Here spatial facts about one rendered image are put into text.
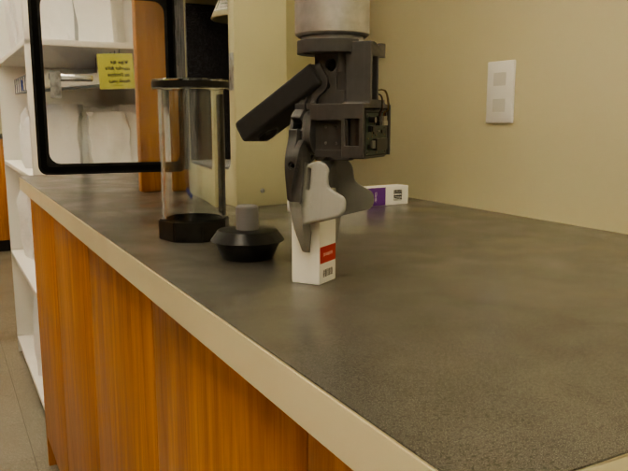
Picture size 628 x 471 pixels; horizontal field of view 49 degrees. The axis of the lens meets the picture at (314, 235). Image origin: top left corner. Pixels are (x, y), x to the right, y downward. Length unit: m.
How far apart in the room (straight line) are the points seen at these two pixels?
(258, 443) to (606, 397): 0.32
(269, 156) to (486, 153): 0.42
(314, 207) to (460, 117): 0.80
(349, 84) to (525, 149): 0.68
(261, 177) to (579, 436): 1.05
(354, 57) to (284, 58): 0.72
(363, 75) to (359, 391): 0.34
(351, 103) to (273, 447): 0.33
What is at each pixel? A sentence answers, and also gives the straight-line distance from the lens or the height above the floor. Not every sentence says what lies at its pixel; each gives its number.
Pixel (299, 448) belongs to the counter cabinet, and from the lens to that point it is 0.59.
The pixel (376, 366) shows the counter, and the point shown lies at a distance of 0.50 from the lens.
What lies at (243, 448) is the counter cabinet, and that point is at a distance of 0.71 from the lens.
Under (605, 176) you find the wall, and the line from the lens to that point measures 1.21.
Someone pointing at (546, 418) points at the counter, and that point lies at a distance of 0.44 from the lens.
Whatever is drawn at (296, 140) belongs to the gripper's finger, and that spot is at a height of 1.09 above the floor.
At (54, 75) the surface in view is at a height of 1.20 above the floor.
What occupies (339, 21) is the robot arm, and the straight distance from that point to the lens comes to 0.69.
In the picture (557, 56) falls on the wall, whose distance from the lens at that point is 1.29.
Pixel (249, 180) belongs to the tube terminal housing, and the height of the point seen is 0.99.
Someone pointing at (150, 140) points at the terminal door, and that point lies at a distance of 1.64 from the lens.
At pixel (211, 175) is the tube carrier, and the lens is 0.99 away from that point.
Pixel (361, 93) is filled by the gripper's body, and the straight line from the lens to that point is 0.69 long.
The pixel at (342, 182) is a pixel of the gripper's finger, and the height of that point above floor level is 1.04.
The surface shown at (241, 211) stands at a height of 1.00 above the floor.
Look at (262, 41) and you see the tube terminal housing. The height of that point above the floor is 1.26.
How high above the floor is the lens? 1.11
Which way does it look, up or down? 10 degrees down
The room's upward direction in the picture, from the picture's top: straight up
